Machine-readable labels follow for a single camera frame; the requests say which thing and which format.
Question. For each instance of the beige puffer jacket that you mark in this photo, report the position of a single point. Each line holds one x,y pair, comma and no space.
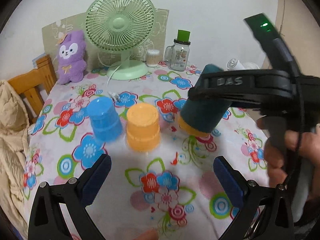
14,145

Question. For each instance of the white standing fan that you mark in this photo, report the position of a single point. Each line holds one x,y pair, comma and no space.
235,64

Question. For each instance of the glass jar green lid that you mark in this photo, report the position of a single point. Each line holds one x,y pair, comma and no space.
176,55

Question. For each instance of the orange plastic cup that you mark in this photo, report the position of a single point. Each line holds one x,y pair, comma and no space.
142,128

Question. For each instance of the teal cup with yellow rim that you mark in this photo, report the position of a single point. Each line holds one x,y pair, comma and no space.
199,117

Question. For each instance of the wooden chair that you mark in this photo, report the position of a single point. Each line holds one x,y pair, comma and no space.
28,84

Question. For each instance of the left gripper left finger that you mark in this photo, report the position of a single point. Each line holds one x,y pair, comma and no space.
46,218

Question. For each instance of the beige door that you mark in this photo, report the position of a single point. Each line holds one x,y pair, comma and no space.
299,30

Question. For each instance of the cotton swab container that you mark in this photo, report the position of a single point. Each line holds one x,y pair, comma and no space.
152,56

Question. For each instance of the blue plastic cup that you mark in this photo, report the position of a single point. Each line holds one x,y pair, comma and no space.
104,119

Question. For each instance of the floral tablecloth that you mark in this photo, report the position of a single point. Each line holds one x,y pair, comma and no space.
173,188

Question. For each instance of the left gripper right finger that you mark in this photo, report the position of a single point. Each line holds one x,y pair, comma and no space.
264,212

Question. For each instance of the purple plush bunny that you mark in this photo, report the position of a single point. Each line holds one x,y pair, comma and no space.
71,63

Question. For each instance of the green patterned board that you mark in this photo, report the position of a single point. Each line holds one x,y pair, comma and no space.
95,57

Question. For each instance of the green desk fan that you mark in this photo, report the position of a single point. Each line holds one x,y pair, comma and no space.
119,27

